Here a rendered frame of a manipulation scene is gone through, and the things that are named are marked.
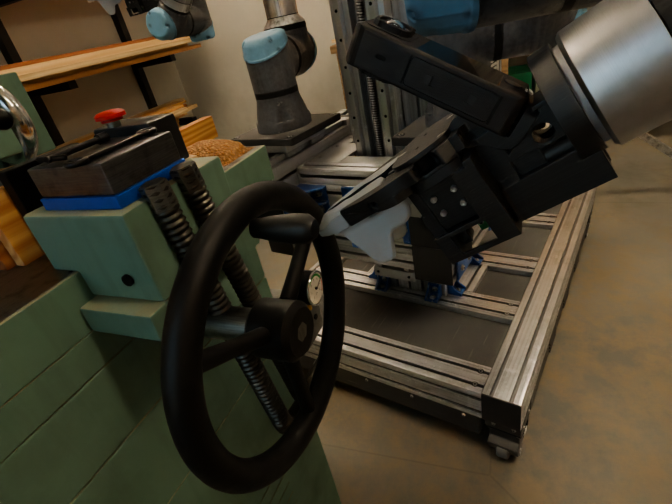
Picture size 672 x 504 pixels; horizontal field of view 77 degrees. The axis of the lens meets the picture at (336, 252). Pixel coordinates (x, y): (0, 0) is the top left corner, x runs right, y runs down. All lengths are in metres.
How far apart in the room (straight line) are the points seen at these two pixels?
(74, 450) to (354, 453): 0.91
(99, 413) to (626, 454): 1.18
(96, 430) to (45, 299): 0.15
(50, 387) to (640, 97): 0.49
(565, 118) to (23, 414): 0.47
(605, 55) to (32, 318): 0.46
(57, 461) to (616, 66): 0.53
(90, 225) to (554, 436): 1.20
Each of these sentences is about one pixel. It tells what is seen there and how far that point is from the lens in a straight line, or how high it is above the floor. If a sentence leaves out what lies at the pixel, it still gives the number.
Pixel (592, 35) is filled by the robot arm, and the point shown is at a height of 1.03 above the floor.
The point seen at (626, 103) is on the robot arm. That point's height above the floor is 1.00.
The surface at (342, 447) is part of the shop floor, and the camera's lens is 1.33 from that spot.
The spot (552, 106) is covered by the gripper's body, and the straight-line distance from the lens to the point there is 0.27.
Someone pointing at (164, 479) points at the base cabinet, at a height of 0.62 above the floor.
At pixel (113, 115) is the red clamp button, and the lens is 0.49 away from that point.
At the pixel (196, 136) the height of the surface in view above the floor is 0.92.
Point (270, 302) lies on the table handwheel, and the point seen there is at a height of 0.84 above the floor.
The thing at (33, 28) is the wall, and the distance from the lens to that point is 3.74.
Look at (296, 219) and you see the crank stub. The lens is 0.33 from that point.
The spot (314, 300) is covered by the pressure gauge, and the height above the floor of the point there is 0.64.
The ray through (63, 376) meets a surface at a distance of 0.49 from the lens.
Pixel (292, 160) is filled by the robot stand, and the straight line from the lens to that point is 1.14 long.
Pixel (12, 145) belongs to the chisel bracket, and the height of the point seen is 1.01.
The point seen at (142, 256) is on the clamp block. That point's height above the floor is 0.92.
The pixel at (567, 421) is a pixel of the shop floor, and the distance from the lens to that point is 1.38.
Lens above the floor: 1.07
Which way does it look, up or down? 29 degrees down
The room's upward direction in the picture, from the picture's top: 13 degrees counter-clockwise
